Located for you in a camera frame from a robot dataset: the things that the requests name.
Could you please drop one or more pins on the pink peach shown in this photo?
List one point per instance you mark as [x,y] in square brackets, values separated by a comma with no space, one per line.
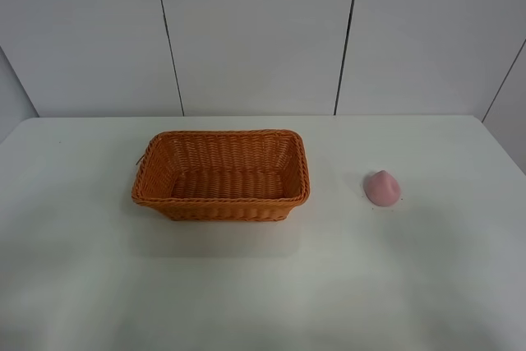
[382,189]

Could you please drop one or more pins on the orange wicker basket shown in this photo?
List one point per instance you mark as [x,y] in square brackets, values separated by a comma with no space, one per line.
[258,175]

